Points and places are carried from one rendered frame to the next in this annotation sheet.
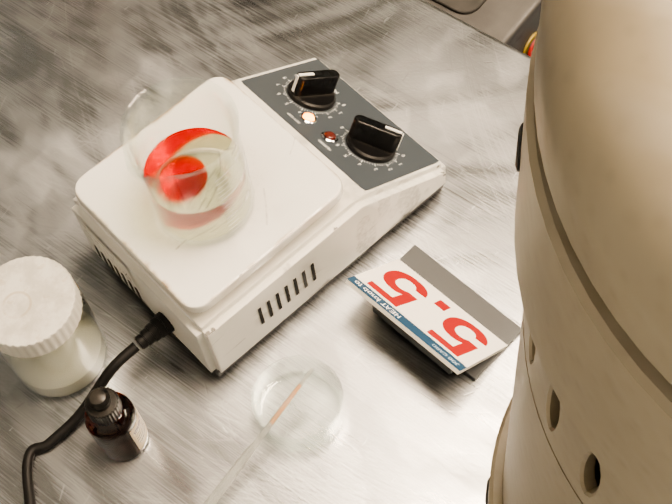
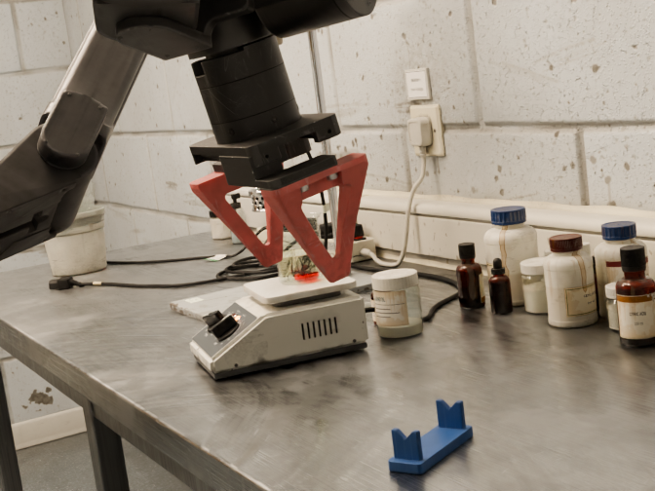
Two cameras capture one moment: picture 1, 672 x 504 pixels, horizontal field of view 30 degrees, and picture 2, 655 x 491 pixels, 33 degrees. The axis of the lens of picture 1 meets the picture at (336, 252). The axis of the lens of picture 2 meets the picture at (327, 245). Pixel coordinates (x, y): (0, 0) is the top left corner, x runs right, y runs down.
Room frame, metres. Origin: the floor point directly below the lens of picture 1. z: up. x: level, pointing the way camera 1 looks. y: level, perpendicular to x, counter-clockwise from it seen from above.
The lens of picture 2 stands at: (1.70, 0.52, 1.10)
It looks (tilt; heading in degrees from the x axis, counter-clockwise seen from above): 9 degrees down; 197
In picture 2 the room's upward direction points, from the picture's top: 7 degrees counter-clockwise
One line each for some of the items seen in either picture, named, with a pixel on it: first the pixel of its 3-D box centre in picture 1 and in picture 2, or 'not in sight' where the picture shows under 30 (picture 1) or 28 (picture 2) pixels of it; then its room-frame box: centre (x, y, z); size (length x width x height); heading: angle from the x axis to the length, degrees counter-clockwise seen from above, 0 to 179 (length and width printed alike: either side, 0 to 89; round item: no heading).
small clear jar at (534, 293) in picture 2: not in sight; (544, 284); (0.26, 0.36, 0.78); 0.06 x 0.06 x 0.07
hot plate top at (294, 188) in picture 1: (208, 189); (298, 285); (0.40, 0.07, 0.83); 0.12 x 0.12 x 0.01; 34
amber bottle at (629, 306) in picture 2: not in sight; (635, 294); (0.44, 0.48, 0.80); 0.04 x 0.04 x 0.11
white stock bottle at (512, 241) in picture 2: not in sight; (512, 254); (0.21, 0.31, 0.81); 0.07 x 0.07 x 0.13
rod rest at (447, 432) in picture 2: not in sight; (430, 434); (0.77, 0.30, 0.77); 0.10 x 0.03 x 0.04; 162
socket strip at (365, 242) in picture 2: not in sight; (312, 240); (-0.32, -0.14, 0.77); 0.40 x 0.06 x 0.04; 45
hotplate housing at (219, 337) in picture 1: (251, 200); (283, 322); (0.42, 0.05, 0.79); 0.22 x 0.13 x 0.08; 124
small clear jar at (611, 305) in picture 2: not in sight; (626, 306); (0.38, 0.46, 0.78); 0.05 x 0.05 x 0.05
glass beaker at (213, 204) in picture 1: (189, 171); (300, 249); (0.39, 0.07, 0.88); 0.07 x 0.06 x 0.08; 140
